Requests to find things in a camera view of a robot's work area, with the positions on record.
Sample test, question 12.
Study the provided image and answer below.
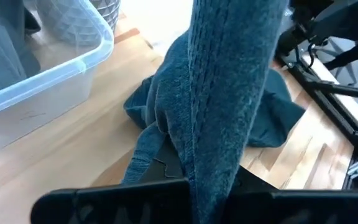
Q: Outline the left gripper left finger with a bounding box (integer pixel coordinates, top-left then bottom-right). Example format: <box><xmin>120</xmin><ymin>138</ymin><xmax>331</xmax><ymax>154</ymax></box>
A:
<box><xmin>31</xmin><ymin>136</ymin><xmax>195</xmax><ymax>224</ymax></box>

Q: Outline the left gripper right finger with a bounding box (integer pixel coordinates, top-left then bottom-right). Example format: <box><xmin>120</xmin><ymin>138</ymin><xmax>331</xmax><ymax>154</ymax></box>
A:
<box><xmin>225</xmin><ymin>166</ymin><xmax>358</xmax><ymax>224</ymax></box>

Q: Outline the dark teal knit beanie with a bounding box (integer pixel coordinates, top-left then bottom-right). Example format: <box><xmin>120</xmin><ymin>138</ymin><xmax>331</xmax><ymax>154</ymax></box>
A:
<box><xmin>121</xmin><ymin>0</ymin><xmax>291</xmax><ymax>224</ymax></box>
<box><xmin>123</xmin><ymin>68</ymin><xmax>306</xmax><ymax>149</ymax></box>

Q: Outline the clear plastic storage bin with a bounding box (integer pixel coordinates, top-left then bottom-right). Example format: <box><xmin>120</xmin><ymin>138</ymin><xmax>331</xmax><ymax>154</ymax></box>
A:
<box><xmin>0</xmin><ymin>0</ymin><xmax>115</xmax><ymax>150</ymax></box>

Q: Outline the grey geometric plant pot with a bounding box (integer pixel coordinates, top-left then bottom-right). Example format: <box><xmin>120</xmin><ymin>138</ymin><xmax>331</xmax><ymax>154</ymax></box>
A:
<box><xmin>35</xmin><ymin>0</ymin><xmax>121</xmax><ymax>47</ymax></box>

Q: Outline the black aluminium rig frame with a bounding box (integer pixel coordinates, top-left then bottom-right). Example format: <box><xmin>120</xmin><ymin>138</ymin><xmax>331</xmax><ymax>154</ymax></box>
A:
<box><xmin>275</xmin><ymin>52</ymin><xmax>358</xmax><ymax>190</ymax></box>

